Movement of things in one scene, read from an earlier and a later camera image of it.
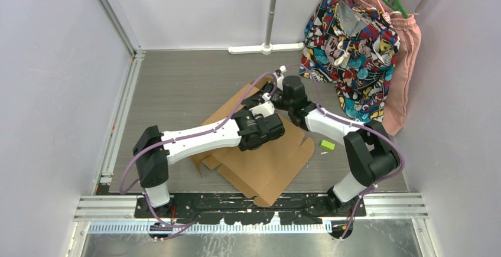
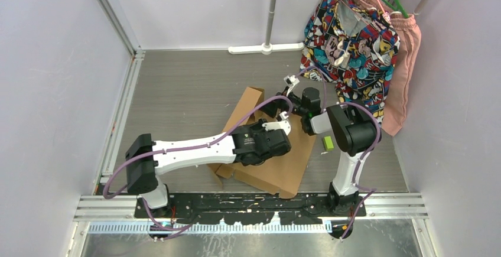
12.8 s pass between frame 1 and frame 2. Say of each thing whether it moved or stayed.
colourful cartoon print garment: stayed
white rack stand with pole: stayed
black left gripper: moved
